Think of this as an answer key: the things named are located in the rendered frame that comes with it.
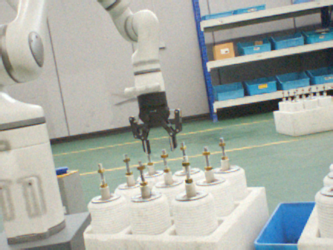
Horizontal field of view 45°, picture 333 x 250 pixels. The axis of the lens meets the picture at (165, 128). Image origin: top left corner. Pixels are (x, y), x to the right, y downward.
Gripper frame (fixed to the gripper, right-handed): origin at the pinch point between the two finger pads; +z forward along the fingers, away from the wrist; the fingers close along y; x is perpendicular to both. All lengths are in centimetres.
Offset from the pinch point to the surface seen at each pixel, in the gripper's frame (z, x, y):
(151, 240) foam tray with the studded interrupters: 17.4, 19.5, -0.8
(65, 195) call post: 8.8, 5.3, 27.0
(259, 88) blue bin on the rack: -4, -449, -1
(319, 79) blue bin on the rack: -2, -471, -78
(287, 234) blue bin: 31.8, -17.8, -27.6
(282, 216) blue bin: 26.3, -17.4, -27.1
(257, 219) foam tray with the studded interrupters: 22.7, -4.7, -21.3
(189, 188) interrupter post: 8.0, 14.7, -9.9
